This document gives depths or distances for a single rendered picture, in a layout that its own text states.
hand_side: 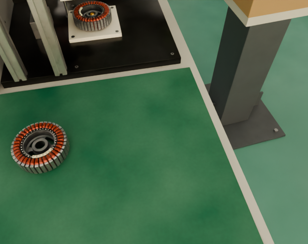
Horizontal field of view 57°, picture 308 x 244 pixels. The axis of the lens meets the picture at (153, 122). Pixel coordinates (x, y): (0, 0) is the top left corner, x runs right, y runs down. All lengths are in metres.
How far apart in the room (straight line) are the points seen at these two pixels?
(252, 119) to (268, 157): 0.24
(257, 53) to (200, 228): 0.89
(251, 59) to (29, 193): 1.01
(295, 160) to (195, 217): 1.13
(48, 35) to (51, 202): 0.36
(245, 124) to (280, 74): 0.52
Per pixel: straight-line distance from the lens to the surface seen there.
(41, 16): 0.68
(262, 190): 1.48
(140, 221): 0.55
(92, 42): 0.85
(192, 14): 2.42
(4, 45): 0.73
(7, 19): 0.99
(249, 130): 1.63
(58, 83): 0.78
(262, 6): 1.03
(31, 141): 0.66
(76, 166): 0.61
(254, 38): 1.22
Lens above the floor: 1.27
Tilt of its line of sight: 53 degrees down
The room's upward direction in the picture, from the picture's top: straight up
